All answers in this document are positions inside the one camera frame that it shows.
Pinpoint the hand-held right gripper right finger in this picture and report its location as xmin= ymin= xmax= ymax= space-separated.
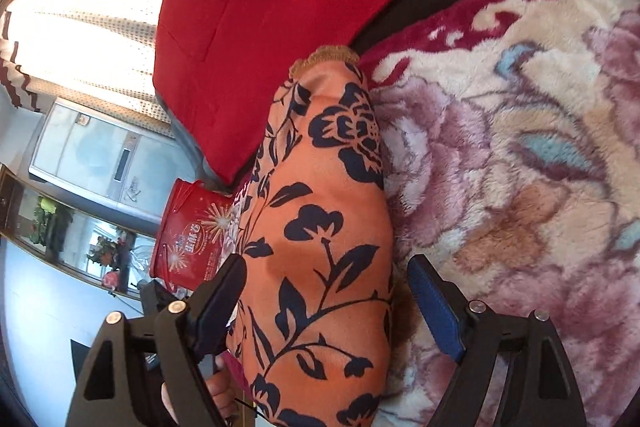
xmin=406 ymin=254 xmax=588 ymax=427

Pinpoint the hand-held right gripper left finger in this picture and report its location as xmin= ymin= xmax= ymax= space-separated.
xmin=65 ymin=254 xmax=248 ymax=427

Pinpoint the orange floral garment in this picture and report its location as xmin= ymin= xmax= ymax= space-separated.
xmin=225 ymin=44 xmax=396 ymax=427

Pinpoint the person's left hand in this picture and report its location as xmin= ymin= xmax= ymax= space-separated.
xmin=202 ymin=353 xmax=241 ymax=425

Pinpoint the red plastic tub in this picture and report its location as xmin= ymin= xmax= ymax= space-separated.
xmin=149 ymin=179 xmax=241 ymax=293

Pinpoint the gold framed mirror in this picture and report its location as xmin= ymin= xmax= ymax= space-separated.
xmin=0 ymin=164 xmax=161 ymax=298

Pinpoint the white standing air conditioner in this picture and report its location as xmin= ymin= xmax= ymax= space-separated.
xmin=27 ymin=99 xmax=201 ymax=238

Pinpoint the floral plush blanket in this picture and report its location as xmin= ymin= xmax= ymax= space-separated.
xmin=357 ymin=0 xmax=640 ymax=427

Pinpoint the dotted white curtain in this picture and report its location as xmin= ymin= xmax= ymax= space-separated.
xmin=0 ymin=0 xmax=201 ymax=128

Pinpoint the red blanket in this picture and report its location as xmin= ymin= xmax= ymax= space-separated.
xmin=152 ymin=0 xmax=506 ymax=185

